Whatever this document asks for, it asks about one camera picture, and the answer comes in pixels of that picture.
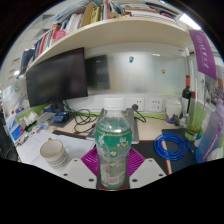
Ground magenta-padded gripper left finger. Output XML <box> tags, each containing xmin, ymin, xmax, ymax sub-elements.
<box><xmin>62</xmin><ymin>147</ymin><xmax>100</xmax><ymax>190</ymax></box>

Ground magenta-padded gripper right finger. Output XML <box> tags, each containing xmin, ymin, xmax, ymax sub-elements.
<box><xmin>128</xmin><ymin>148</ymin><xmax>167</xmax><ymax>190</ymax></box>

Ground clear green-label drink bottle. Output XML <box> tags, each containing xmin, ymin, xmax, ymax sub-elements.
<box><xmin>94</xmin><ymin>97</ymin><xmax>133</xmax><ymax>190</ymax></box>

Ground black desk mat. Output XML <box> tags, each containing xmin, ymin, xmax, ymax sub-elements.
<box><xmin>138</xmin><ymin>139</ymin><xmax>172</xmax><ymax>176</ymax></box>

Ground large white paper sheet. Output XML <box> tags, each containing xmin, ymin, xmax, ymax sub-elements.
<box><xmin>31</xmin><ymin>133</ymin><xmax>97</xmax><ymax>176</ymax></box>

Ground cream patterned ceramic mug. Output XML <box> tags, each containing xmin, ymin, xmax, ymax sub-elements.
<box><xmin>39</xmin><ymin>137</ymin><xmax>70</xmax><ymax>169</ymax></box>

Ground dark square pad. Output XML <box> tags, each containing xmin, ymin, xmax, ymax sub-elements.
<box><xmin>161</xmin><ymin>128</ymin><xmax>201</xmax><ymax>165</ymax></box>

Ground white paper sheet with writing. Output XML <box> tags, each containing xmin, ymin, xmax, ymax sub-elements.
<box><xmin>16</xmin><ymin>129</ymin><xmax>61</xmax><ymax>164</ymax></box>

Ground small blue box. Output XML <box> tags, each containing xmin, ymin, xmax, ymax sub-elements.
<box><xmin>53</xmin><ymin>111</ymin><xmax>70</xmax><ymax>124</ymax></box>

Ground glass vase with green stems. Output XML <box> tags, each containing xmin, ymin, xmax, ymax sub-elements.
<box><xmin>184</xmin><ymin>99</ymin><xmax>208</xmax><ymax>141</ymax></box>

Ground white patterned jar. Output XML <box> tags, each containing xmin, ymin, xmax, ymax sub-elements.
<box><xmin>165</xmin><ymin>97</ymin><xmax>183</xmax><ymax>125</ymax></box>

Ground white tissue pack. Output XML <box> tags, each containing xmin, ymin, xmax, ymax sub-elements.
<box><xmin>18</xmin><ymin>111</ymin><xmax>39</xmax><ymax>131</ymax></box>

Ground dark wine bottle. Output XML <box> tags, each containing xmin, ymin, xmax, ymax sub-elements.
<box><xmin>181</xmin><ymin>74</ymin><xmax>193</xmax><ymax>116</ymax></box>

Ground black computer monitor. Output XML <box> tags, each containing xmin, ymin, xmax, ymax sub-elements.
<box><xmin>25</xmin><ymin>47</ymin><xmax>89</xmax><ymax>108</ymax></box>

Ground purple hanging pennant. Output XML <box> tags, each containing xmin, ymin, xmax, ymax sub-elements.
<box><xmin>188</xmin><ymin>29</ymin><xmax>218</xmax><ymax>81</ymax></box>

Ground coiled blue cable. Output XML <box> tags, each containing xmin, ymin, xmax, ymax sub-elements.
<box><xmin>153</xmin><ymin>132</ymin><xmax>195</xmax><ymax>162</ymax></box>

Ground black tangled cables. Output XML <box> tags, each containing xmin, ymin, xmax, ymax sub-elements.
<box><xmin>64</xmin><ymin>101</ymin><xmax>101</xmax><ymax>134</ymax></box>

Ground white wall socket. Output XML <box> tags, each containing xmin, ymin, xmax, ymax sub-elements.
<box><xmin>148</xmin><ymin>97</ymin><xmax>164</xmax><ymax>113</ymax></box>
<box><xmin>129</xmin><ymin>97</ymin><xmax>146</xmax><ymax>112</ymax></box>

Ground wall shelf full of books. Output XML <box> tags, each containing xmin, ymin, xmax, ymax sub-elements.
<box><xmin>18</xmin><ymin>0</ymin><xmax>201</xmax><ymax>79</ymax></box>

